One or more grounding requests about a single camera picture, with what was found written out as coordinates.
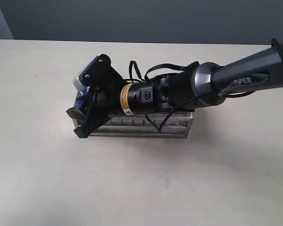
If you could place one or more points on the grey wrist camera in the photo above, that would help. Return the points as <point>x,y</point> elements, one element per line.
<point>89,76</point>

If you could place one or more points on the stainless steel test tube rack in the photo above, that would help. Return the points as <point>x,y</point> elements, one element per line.
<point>178,125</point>

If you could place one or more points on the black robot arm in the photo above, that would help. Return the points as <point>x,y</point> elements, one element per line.
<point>187,88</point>

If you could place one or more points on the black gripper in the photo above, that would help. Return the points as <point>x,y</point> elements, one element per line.
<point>102,100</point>

